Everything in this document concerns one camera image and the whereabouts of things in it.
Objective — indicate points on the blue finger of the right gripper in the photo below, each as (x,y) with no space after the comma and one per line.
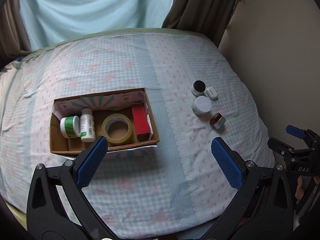
(296,132)
(279,147)

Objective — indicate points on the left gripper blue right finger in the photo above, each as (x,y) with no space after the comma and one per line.
(262,207)

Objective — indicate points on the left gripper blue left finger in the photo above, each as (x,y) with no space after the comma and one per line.
(57,208)

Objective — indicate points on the red lid silver jar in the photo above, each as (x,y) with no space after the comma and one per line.
(217,121)

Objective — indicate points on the white jar green label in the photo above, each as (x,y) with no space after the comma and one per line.
(70,127)

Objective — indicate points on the white earbuds case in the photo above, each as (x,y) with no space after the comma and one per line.
(211,93)

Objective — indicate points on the white lid jar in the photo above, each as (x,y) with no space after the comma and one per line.
(201,105)

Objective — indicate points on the white pill bottle green label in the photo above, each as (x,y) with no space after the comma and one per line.
(87,127)

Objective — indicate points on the black lid cream jar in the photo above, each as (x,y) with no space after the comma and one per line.
(198,88)

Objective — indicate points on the yellow tape roll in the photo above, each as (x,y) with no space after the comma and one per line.
(117,129)

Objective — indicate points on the red cosmetic box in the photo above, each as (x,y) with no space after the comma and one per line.
(140,120)

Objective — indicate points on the person's right hand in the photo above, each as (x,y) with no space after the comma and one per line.
(300,187)

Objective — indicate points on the open cardboard box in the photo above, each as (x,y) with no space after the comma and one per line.
(103,105)

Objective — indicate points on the right brown curtain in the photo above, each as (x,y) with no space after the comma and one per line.
(207,17)

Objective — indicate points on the brown curtain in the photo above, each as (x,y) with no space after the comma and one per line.
(14,39)
(207,17)

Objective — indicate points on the left brown curtain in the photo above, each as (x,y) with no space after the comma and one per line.
(14,39)

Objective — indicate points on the light blue hanging cloth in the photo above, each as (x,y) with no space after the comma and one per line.
(48,22)

